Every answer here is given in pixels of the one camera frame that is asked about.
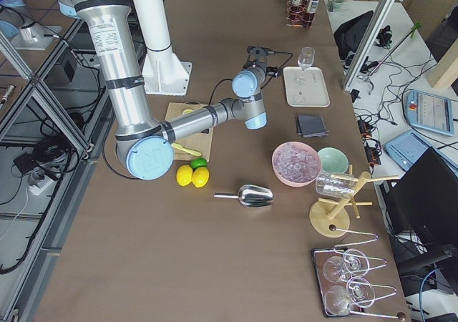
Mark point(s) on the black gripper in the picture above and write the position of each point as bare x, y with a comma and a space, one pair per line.
269, 71

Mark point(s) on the copper wire bottle basket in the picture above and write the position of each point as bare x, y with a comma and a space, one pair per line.
297, 16

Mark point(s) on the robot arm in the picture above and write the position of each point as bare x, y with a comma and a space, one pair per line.
133, 46

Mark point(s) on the clear wine glass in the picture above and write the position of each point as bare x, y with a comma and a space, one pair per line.
305, 60

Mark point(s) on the cream rabbit tray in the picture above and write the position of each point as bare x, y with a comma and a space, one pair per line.
305, 88

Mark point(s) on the grey folded cloth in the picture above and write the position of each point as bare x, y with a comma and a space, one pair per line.
310, 126

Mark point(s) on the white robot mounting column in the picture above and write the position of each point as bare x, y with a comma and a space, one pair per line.
163, 72

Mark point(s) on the black device on side table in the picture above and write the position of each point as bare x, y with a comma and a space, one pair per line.
349, 34

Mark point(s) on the bamboo cutting board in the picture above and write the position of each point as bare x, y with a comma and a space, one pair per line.
201, 142

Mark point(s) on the pink ribbed ice bowl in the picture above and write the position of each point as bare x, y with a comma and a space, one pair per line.
296, 164

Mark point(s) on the green lime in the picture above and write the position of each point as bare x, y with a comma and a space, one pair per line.
198, 162

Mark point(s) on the yellow plastic knife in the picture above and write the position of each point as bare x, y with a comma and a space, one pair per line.
178, 146

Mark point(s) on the mint green bowl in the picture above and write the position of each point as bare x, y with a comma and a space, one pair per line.
333, 160

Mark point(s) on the yellow lemon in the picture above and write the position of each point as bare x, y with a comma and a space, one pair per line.
184, 175
200, 177

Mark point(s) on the stainless steel ice scoop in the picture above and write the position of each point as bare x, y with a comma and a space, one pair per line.
250, 196

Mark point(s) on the glass tumbler on tree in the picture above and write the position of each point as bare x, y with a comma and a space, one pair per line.
337, 185

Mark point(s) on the wooden glass drying tree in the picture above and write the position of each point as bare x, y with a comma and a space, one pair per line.
328, 215

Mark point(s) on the blue teach pendant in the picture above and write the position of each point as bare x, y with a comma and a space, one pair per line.
429, 112

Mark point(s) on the black monitor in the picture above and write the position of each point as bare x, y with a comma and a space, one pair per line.
425, 200

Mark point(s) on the wine glass on rack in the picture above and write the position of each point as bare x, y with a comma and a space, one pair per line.
353, 298
344, 266

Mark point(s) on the black framed mirror tray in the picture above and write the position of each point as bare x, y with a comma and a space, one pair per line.
319, 256

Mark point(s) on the aluminium frame post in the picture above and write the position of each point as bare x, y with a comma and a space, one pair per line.
381, 11

